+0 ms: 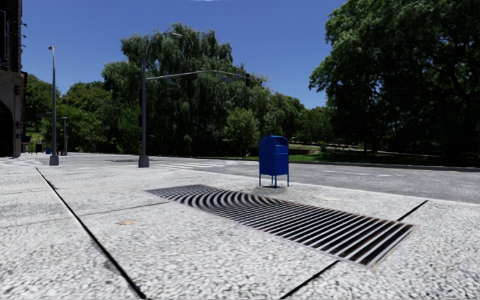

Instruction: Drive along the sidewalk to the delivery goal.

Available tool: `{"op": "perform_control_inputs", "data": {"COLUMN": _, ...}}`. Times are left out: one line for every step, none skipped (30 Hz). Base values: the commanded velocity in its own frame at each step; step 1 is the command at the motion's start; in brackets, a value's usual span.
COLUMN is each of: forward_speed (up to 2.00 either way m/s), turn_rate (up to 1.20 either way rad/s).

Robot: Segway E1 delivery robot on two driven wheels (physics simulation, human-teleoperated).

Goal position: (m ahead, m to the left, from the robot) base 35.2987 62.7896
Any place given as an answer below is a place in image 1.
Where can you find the metal sidewalk grate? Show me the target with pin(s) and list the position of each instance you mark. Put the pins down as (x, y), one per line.
(285, 219)

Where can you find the blue letter box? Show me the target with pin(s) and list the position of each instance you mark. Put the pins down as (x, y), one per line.
(273, 155)

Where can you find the trees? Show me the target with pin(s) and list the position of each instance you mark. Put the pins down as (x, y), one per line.
(187, 105)

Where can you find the traffic light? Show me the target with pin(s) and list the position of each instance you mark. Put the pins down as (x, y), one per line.
(143, 112)

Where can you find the grey pole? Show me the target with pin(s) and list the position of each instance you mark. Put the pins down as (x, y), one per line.
(65, 137)

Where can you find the tree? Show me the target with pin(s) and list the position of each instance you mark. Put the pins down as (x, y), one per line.
(405, 75)

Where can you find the grey street lamp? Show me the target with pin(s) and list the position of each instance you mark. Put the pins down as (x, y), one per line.
(54, 112)

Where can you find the dark building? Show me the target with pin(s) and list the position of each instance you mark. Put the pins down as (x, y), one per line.
(9, 93)

